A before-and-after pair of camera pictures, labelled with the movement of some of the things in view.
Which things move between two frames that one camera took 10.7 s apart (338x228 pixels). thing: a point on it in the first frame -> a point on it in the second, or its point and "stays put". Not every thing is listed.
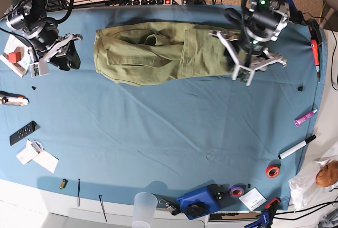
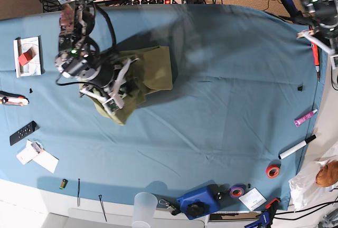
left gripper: (70, 60) -> (112, 94)
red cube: (14, 57) -> (25, 57)
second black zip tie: (100, 196) stays put
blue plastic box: (199, 201) stays put
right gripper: (251, 56) -> (327, 40)
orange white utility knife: (11, 98) stays put
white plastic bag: (304, 191) stays put
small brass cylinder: (63, 183) stays put
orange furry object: (328, 176) stays put
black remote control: (25, 131) stays put
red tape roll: (272, 170) stays put
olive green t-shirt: (146, 53) -> (153, 65)
